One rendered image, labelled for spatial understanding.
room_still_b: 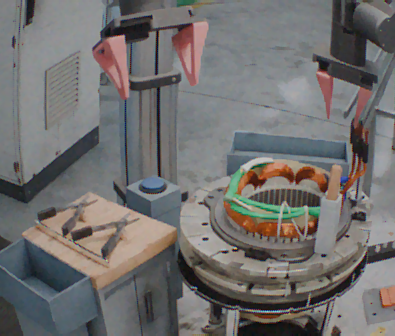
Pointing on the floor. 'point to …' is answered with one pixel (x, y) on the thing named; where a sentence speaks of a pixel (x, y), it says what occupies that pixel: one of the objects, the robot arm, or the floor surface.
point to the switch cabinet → (34, 90)
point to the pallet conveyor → (385, 108)
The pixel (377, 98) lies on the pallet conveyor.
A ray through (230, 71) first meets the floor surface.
